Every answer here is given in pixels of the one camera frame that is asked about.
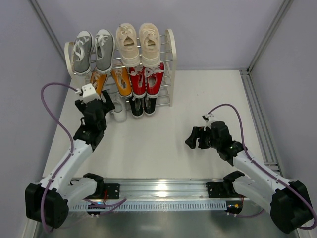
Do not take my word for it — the aluminium right side rail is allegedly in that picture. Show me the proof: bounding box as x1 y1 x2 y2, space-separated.
240 69 281 175

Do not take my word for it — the beige lace sneaker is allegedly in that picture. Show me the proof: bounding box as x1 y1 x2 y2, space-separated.
139 23 161 68
115 23 141 68

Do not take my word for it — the aluminium front rail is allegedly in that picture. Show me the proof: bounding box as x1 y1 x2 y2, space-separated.
69 178 273 202

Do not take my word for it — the cream metal shoe shelf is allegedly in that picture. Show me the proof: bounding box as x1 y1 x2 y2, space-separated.
64 29 177 107

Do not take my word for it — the white sneaker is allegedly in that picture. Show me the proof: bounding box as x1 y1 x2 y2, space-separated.
111 94 127 122

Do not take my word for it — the grey slotted cable duct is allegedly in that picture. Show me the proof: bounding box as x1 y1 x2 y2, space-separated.
69 200 226 212

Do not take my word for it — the aluminium rail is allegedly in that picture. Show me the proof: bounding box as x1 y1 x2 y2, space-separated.
240 69 281 175
69 178 273 202

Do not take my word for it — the aluminium corner post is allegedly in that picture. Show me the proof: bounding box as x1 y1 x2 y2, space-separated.
247 0 294 75
28 0 64 59

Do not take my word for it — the red canvas sneaker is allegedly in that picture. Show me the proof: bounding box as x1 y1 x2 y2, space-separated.
128 65 146 99
144 62 165 98

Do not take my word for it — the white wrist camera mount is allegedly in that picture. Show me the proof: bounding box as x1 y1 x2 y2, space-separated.
202 113 216 124
75 83 101 103

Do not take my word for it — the left controller board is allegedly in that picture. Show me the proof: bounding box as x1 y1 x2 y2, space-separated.
87 203 105 217

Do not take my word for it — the aluminium right corner post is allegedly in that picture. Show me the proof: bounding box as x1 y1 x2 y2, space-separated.
247 0 294 75

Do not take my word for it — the right controller board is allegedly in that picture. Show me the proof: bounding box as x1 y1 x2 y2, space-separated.
225 201 243 215

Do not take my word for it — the orange canvas sneaker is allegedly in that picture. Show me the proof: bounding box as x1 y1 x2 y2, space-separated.
111 59 132 98
90 71 108 96

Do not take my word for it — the black canvas sneaker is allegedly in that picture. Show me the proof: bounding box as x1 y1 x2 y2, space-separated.
144 96 157 116
129 96 144 118

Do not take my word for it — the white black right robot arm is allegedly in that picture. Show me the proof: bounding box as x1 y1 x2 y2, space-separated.
185 121 315 234

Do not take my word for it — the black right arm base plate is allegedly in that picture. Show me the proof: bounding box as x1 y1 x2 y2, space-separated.
206 181 243 198

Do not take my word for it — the aluminium left corner post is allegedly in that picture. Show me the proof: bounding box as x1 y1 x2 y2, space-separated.
28 0 64 59

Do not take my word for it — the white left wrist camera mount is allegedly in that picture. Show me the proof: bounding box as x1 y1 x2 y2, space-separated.
75 83 101 103

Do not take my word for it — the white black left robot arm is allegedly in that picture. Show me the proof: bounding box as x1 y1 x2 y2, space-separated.
25 90 115 229

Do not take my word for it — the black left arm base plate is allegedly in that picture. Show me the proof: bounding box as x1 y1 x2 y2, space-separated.
102 183 120 201

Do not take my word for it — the controller board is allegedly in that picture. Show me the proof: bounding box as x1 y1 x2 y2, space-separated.
87 203 105 217
225 201 243 215

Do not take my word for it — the grey canvas sneaker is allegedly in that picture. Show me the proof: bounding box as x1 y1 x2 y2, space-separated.
95 29 115 74
73 31 94 75

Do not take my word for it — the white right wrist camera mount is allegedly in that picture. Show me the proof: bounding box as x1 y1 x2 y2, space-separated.
202 113 216 124

